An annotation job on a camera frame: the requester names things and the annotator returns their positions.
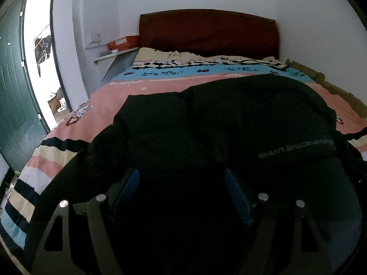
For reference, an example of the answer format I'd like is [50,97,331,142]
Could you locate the green door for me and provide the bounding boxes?
[0,0,48,175]

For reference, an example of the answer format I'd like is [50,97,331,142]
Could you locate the black hooded jacket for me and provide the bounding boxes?
[24,74,367,275]

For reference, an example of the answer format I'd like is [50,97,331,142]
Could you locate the white wall switch plate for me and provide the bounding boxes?
[85,31,103,49]

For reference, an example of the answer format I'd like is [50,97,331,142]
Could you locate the white wall shelf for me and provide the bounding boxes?
[93,47,140,83]

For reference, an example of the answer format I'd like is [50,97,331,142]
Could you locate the striped cartoon printed blanket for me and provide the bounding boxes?
[0,47,367,264]

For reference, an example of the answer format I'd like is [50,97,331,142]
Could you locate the hanging dark clothes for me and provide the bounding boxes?
[34,34,52,63]

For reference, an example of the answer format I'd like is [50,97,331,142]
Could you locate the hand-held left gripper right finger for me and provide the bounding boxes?
[224,168,334,275]

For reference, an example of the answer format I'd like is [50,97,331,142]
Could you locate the dark red headboard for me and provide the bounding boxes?
[139,9,280,59]

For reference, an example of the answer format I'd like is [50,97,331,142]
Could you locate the brown cardboard sheet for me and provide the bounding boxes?
[285,58,367,121]

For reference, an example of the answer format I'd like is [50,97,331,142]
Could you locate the orange box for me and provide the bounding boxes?
[107,36,140,52]

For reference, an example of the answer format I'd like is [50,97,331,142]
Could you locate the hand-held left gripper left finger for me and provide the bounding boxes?
[31,168,141,275]

